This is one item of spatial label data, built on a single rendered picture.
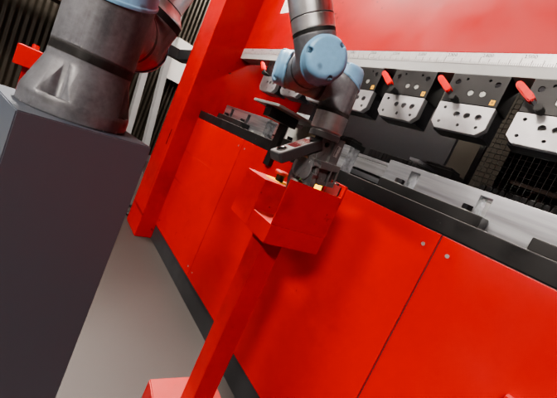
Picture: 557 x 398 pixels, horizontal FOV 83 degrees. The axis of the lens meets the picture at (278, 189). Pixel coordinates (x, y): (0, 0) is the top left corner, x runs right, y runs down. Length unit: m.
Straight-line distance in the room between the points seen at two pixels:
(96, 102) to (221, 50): 1.57
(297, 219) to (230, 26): 1.56
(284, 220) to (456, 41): 0.77
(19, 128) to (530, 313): 0.86
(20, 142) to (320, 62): 0.43
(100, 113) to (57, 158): 0.09
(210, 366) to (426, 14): 1.24
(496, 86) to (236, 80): 1.48
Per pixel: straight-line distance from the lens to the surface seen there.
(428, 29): 1.23
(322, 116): 0.71
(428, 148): 1.65
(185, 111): 1.99
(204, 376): 0.96
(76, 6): 0.56
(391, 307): 0.87
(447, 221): 0.83
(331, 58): 0.55
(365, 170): 1.43
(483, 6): 1.19
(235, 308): 0.85
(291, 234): 0.71
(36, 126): 0.51
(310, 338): 1.03
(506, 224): 0.92
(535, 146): 0.94
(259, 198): 0.75
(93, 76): 0.54
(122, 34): 0.55
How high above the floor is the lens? 0.86
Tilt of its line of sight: 7 degrees down
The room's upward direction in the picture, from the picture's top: 24 degrees clockwise
